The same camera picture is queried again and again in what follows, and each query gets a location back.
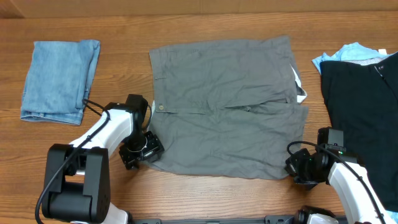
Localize grey shorts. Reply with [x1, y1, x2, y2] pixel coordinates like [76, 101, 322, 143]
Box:
[149, 35, 308, 180]

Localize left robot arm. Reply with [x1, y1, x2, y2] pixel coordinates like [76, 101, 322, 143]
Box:
[35, 94, 164, 224]

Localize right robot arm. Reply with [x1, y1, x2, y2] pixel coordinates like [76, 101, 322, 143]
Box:
[285, 147, 395, 223]

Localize black garment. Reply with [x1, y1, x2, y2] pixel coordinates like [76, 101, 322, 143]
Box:
[320, 54, 397, 212]

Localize folded blue denim jeans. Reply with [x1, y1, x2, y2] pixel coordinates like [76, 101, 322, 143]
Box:
[20, 40, 101, 125]

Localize light blue garment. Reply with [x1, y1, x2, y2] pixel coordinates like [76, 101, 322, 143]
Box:
[312, 42, 391, 74]

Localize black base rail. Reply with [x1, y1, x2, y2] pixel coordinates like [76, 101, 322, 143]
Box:
[133, 205, 348, 224]

